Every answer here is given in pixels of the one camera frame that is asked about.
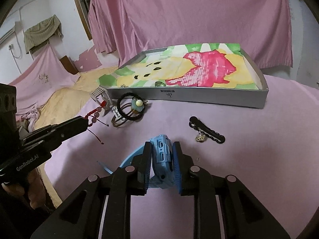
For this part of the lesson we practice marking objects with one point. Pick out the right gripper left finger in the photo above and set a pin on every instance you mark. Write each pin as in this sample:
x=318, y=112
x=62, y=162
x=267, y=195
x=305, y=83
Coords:
x=132, y=180

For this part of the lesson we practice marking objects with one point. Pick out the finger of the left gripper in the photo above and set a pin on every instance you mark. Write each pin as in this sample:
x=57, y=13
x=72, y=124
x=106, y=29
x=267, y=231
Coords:
x=68, y=129

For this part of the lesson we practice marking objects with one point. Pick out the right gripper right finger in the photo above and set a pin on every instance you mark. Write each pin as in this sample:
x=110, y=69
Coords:
x=192, y=180

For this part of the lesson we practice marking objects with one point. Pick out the blue smart watch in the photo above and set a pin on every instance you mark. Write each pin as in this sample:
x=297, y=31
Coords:
x=154, y=162

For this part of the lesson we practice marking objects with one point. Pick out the black scalloped hair clip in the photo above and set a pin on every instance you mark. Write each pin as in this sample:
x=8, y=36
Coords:
x=204, y=132

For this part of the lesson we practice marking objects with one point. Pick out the beige hair claw clip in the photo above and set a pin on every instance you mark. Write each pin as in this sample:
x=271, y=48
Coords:
x=100, y=96

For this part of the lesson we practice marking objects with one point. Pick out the person's left hand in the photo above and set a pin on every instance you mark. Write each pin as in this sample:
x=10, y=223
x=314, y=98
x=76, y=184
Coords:
x=31, y=186

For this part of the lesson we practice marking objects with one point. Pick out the yellow bed sheet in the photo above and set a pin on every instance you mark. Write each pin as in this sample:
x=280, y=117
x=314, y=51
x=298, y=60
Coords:
x=78, y=157

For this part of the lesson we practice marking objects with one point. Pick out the pink embroidered cloth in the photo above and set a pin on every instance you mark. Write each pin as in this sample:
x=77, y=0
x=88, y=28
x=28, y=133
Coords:
x=38, y=83

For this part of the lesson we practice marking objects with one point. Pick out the brown wooden headboard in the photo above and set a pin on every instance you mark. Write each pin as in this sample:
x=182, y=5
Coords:
x=68, y=65

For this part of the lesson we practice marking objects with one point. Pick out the pink table cloth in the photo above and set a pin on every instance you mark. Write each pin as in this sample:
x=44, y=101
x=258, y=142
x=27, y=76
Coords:
x=273, y=151

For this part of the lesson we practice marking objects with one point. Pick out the olive green hanging cloth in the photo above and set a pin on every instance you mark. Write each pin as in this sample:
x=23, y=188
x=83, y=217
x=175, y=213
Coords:
x=36, y=36

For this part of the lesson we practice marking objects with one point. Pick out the grey cardboard tray box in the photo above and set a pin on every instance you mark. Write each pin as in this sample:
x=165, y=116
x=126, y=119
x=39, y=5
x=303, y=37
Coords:
x=224, y=96

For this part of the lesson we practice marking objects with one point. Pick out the white air conditioner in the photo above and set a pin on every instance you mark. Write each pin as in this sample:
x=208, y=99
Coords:
x=9, y=29

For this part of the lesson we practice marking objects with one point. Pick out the colourful floral tray liner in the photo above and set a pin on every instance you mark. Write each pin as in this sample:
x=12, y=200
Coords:
x=211, y=65

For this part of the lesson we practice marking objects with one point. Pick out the pink window curtain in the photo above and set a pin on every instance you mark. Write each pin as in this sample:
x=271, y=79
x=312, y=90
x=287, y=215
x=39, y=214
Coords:
x=100, y=27

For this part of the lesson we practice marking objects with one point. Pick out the large pink hanging curtain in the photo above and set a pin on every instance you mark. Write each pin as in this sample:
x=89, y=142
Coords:
x=261, y=27

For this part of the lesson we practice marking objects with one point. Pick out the small silver ring charm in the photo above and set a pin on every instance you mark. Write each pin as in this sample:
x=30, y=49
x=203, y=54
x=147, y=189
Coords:
x=160, y=84

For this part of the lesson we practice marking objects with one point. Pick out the wooden window frame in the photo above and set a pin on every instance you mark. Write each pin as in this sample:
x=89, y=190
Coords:
x=83, y=18

